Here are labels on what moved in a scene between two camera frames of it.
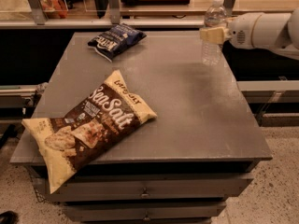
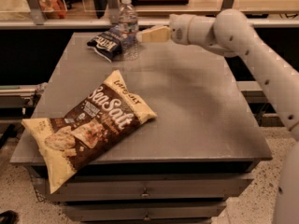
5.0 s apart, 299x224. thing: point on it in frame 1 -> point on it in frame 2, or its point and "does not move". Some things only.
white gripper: x=241 y=30 -> x=177 y=28
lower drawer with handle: x=146 y=211 does not move
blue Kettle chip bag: x=116 y=40 does not move
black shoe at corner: x=8 y=217 does not move
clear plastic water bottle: x=215 y=17 -> x=128 y=30
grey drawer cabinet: x=180 y=166 does not move
